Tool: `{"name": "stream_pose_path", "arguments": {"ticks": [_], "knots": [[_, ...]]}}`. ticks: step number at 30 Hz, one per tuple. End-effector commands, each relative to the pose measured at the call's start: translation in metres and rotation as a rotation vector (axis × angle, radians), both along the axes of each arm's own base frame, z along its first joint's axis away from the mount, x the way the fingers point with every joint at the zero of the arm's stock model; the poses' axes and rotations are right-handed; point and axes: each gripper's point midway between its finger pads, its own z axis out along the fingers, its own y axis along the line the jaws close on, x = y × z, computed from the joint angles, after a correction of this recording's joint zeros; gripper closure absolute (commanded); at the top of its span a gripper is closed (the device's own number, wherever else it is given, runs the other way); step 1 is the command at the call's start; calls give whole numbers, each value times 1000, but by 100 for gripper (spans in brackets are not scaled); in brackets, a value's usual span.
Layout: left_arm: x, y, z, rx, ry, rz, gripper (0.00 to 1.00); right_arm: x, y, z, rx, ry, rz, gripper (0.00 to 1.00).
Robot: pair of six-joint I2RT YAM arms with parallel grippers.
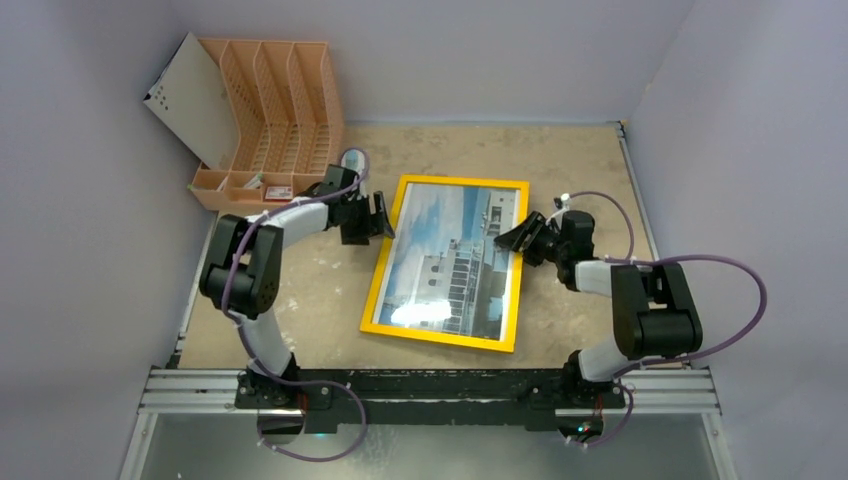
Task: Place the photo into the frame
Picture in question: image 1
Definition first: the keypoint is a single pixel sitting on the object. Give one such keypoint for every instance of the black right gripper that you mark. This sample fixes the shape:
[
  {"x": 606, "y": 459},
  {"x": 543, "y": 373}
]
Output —
[{"x": 532, "y": 240}]

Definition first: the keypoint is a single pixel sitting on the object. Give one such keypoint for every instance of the clear frame glass pane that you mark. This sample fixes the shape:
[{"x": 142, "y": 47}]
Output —
[{"x": 447, "y": 262}]

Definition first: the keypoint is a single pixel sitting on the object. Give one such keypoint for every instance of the white perforated paper sheet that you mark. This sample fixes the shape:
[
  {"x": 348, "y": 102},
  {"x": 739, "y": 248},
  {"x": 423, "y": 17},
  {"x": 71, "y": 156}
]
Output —
[{"x": 191, "y": 99}]

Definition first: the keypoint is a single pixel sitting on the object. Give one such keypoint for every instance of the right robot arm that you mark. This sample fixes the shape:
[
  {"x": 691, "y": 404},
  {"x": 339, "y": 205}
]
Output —
[{"x": 654, "y": 316}]

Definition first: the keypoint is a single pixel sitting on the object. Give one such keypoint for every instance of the green white pen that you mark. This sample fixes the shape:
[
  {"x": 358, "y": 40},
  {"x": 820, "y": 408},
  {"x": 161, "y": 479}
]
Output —
[{"x": 255, "y": 182}]

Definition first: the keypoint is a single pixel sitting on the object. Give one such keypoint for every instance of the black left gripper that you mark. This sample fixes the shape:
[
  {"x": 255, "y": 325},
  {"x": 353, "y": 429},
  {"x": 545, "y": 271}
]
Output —
[{"x": 373, "y": 225}]

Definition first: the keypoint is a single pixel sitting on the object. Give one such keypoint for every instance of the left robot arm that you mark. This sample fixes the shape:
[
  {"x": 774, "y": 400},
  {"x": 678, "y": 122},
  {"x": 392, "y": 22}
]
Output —
[{"x": 241, "y": 272}]

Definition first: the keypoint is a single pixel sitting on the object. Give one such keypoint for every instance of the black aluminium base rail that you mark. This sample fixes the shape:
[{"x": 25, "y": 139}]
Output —
[{"x": 542, "y": 399}]

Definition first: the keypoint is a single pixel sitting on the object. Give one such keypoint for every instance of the orange plastic desk organizer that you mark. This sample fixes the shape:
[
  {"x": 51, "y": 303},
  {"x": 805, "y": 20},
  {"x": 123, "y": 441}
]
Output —
[{"x": 289, "y": 117}]

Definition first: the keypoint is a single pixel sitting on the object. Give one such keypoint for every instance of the yellow wooden picture frame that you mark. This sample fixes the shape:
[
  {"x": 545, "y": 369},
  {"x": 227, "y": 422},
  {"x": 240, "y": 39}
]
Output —
[{"x": 378, "y": 291}]

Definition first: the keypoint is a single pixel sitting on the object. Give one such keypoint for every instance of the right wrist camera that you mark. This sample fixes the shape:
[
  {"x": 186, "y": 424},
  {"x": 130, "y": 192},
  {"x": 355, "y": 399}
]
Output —
[{"x": 562, "y": 205}]

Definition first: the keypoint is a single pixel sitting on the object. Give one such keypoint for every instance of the red white small box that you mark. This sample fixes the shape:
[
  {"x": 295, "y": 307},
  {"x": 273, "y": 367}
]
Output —
[{"x": 278, "y": 193}]

